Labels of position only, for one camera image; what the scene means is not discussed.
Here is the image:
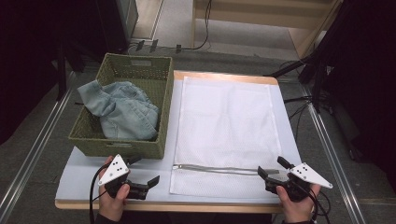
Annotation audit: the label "black tripod stand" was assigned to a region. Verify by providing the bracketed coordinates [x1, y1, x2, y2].
[264, 0, 353, 113]

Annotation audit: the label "white table mat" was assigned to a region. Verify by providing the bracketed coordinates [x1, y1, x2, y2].
[55, 78, 314, 203]

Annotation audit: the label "aluminium floor rail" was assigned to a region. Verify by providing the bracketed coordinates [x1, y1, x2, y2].
[306, 96, 367, 224]
[0, 71, 78, 218]

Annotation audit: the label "right hand-held gripper cable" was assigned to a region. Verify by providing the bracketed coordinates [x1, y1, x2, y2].
[306, 186, 332, 224]

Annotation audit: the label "left hand-held gripper cable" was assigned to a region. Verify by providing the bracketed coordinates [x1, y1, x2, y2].
[89, 162, 110, 224]

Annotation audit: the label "green woven basket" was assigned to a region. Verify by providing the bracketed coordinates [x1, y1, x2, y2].
[67, 52, 175, 161]

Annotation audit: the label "person's right hand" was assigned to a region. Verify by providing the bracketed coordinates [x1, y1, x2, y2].
[276, 183, 321, 224]

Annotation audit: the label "black hanging cable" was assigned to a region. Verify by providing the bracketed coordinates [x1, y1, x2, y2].
[178, 0, 213, 52]

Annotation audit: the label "black floor cables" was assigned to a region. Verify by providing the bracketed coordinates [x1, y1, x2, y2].
[283, 94, 314, 141]

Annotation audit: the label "black metal stand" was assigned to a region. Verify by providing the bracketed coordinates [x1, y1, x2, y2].
[55, 40, 68, 102]

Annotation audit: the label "light blue denim jeans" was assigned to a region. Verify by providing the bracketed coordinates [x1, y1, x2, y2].
[77, 79, 162, 142]

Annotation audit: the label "white mesh laundry bag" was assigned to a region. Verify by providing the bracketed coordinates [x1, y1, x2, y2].
[169, 76, 283, 198]

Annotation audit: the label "wooden shelf unit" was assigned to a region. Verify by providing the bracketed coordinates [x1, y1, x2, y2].
[191, 0, 344, 60]

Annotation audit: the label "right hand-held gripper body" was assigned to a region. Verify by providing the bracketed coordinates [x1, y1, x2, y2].
[264, 161, 333, 203]

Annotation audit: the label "dark curtain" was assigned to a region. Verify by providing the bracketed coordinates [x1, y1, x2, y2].
[323, 0, 396, 194]
[0, 0, 104, 146]

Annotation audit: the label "dark cabinet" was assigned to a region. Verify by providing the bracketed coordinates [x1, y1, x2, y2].
[96, 0, 139, 54]

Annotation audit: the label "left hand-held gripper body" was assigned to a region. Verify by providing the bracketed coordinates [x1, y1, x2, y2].
[97, 153, 150, 201]

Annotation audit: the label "hand-held gripper cable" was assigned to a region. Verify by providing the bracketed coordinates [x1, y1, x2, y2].
[89, 162, 110, 224]
[306, 186, 332, 224]

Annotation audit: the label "person's left hand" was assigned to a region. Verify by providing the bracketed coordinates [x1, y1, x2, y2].
[97, 156, 131, 222]

